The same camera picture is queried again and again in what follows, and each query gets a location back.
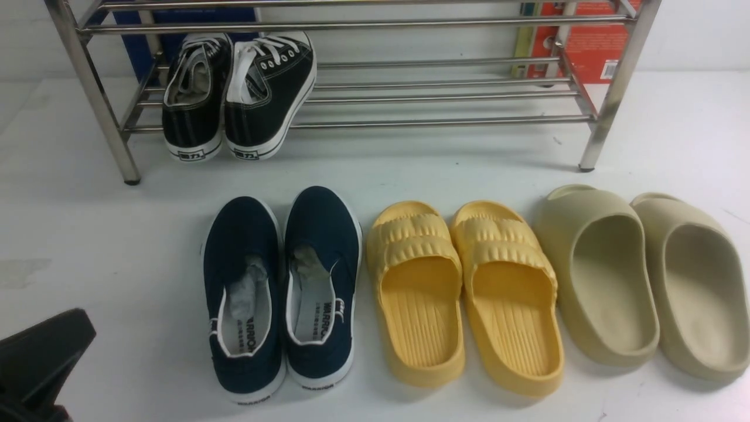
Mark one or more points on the yellow slide slipper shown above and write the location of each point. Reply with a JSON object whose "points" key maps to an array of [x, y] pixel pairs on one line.
{"points": [[416, 275], [510, 290]]}

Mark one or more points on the beige foam slide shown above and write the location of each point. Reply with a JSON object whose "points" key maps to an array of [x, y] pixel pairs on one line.
{"points": [[596, 244], [697, 279]]}

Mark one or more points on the navy slip-on shoe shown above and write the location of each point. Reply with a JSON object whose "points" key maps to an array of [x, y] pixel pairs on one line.
{"points": [[242, 271], [323, 252]]}

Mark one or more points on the navy slip-on shoe left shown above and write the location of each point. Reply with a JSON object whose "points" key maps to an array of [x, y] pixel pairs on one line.
{"points": [[242, 271]]}

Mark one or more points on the navy slip-on shoe right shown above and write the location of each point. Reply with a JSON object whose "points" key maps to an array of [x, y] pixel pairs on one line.
{"points": [[323, 252]]}

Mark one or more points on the yellow slide slipper left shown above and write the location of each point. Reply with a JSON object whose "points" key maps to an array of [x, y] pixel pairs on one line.
{"points": [[416, 275]]}

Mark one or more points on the beige foam slide left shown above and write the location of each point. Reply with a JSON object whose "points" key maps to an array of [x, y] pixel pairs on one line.
{"points": [[596, 244]]}

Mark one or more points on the beige foam slide right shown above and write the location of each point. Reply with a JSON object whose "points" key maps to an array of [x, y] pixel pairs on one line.
{"points": [[697, 279]]}

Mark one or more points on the stainless steel shoe rack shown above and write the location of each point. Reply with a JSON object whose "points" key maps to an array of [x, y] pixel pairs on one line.
{"points": [[162, 25]]}

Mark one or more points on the red orange box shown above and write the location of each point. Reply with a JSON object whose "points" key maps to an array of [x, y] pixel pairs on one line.
{"points": [[593, 50]]}

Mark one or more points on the black canvas sneaker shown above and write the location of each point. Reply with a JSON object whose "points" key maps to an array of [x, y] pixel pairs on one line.
{"points": [[271, 77], [193, 97]]}

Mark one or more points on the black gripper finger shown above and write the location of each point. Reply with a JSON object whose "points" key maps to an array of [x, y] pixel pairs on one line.
{"points": [[36, 362]]}

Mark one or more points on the yellow slide slipper right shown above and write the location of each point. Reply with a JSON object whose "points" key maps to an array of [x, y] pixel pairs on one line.
{"points": [[510, 290]]}

